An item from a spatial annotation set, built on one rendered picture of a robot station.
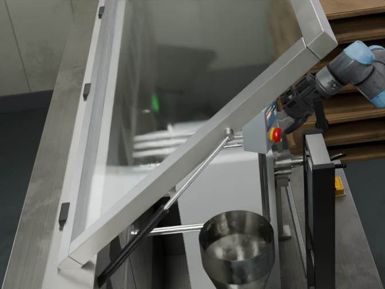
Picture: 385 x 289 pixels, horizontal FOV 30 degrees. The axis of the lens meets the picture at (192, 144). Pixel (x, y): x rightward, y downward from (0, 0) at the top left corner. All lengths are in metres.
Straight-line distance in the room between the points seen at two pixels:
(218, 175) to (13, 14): 3.16
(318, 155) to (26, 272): 0.70
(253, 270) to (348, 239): 0.97
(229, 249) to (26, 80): 3.60
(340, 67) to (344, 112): 1.99
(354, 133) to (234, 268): 2.76
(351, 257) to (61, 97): 0.97
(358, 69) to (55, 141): 0.82
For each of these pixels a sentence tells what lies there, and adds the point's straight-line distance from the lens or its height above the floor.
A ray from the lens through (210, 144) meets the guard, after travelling 1.00.
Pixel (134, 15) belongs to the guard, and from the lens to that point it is 1.73.
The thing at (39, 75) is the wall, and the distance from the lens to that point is 4.89.
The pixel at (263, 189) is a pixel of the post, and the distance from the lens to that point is 1.49.
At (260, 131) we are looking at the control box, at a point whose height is 1.66.
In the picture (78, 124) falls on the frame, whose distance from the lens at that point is 1.50.
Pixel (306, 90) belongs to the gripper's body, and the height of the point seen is 1.41.
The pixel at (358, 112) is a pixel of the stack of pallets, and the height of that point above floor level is 0.30.
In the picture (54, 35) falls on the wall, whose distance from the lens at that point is 4.74.
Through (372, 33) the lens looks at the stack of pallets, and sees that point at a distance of 3.70.
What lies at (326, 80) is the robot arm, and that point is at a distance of 1.97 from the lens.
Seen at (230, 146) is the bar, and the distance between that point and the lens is 1.71.
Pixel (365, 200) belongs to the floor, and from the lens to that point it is 3.83.
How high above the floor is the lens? 2.43
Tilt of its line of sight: 34 degrees down
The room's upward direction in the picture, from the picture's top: 8 degrees counter-clockwise
